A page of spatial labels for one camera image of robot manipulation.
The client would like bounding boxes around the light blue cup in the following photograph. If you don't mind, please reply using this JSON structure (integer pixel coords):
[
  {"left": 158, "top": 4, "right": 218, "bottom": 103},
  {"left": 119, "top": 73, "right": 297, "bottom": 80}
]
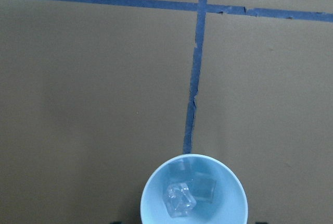
[{"left": 140, "top": 154, "right": 248, "bottom": 223}]

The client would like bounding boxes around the clear ice cube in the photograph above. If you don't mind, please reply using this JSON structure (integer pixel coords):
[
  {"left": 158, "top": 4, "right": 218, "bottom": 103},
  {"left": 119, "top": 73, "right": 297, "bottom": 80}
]
[{"left": 163, "top": 182, "right": 197, "bottom": 218}]

